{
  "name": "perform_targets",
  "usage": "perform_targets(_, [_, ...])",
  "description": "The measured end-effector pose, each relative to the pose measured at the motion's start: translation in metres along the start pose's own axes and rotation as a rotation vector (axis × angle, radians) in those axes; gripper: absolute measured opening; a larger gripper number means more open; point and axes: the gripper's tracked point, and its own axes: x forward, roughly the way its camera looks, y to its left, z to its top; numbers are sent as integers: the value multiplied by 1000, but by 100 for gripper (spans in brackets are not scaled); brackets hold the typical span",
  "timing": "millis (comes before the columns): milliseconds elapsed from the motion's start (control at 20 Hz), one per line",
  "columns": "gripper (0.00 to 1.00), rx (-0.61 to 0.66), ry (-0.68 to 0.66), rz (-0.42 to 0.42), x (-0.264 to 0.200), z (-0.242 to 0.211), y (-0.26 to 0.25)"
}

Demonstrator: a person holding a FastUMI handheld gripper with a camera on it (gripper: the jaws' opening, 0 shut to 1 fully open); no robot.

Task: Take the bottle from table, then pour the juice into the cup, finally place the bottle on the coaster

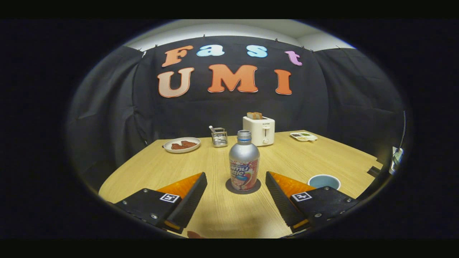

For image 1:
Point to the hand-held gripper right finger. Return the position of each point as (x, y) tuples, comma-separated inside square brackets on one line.
[(283, 205)]

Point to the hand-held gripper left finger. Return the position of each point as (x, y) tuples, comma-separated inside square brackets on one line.
[(189, 205)]

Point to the dark round coaster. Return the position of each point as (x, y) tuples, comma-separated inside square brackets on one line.
[(228, 187)]

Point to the white cup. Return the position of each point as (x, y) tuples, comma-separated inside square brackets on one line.
[(324, 181)]

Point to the silver juice bottle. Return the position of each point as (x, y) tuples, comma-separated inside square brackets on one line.
[(244, 157)]

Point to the wooden table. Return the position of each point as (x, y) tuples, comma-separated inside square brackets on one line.
[(200, 168)]

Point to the white plate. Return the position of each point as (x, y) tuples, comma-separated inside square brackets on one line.
[(181, 150)]

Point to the red sausage pieces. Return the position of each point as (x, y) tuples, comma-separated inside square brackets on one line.
[(184, 144)]

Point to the white divided tray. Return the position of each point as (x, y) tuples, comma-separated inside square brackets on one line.
[(303, 136)]

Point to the white toaster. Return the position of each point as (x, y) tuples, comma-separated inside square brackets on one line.
[(259, 130)]

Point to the brown toast slice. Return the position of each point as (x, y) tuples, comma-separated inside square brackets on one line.
[(254, 115)]

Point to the small black table clamp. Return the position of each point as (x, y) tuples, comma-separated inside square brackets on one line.
[(373, 171)]

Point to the black backdrop cloth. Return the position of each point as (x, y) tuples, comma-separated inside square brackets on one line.
[(107, 107)]

